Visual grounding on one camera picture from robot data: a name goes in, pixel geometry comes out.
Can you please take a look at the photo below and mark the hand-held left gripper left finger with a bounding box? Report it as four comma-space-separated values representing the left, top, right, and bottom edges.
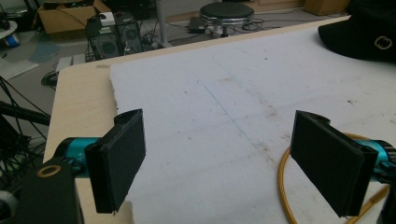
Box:
84, 108, 147, 215

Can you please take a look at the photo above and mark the grey metal table leg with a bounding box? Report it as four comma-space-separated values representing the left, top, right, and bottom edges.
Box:
155, 0, 173, 49

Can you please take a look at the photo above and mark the black computer tower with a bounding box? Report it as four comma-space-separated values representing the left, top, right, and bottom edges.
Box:
113, 12, 145, 54

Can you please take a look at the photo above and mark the blue floor sheet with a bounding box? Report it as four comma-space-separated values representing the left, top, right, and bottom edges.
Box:
29, 41, 63, 64

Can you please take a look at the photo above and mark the small white box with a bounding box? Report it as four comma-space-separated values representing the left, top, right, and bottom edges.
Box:
98, 11, 117, 28

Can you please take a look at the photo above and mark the black cap with gold emblem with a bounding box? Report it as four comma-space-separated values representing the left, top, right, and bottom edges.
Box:
318, 0, 396, 64

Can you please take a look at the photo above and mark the cardboard box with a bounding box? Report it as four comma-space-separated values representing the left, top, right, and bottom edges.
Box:
36, 0, 112, 35

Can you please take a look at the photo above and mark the black power adapter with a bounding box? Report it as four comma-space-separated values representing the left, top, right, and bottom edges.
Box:
188, 16, 208, 35

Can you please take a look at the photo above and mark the round black stool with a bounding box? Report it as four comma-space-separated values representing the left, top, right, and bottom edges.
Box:
199, 1, 255, 38

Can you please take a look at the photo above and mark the black device on floor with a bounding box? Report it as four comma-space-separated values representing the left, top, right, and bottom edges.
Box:
86, 16, 123, 61

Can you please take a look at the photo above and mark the yellow cable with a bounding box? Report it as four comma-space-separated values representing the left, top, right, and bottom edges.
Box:
277, 133, 390, 224

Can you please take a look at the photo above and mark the round white side table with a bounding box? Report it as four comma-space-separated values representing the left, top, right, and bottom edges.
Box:
0, 20, 19, 41

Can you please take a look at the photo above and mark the white foam table mat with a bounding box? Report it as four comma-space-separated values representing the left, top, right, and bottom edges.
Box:
108, 25, 396, 224

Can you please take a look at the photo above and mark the bundle of black cables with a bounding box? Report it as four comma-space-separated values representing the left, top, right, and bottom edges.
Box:
0, 76, 50, 191

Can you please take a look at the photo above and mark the blue tape roll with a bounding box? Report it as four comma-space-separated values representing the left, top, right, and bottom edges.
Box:
5, 33, 21, 49

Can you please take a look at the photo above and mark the white sheet on floor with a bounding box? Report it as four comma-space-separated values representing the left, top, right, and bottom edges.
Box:
0, 57, 39, 81

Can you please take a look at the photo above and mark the coiled black cable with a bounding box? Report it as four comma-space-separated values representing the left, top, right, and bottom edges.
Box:
40, 70, 59, 91

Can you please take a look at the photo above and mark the wooden cabinet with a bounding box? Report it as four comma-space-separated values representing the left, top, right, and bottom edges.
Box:
303, 0, 352, 17

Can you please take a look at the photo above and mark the black stand bar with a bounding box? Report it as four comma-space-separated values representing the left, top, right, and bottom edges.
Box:
0, 100, 51, 127

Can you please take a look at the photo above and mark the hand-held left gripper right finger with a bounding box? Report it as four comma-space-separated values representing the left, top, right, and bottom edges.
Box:
290, 109, 380, 218

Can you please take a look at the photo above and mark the white power strip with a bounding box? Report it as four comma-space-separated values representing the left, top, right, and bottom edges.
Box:
55, 53, 87, 73

